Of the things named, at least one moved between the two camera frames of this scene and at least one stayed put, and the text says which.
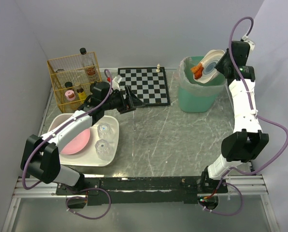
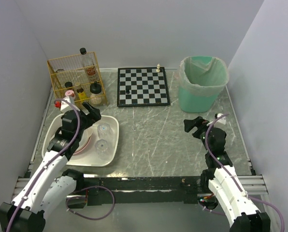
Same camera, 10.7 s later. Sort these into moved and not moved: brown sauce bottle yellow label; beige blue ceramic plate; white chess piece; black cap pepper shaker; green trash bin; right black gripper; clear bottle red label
Moved: beige blue ceramic plate; right black gripper
Not moved: black cap pepper shaker; clear bottle red label; green trash bin; brown sauce bottle yellow label; white chess piece
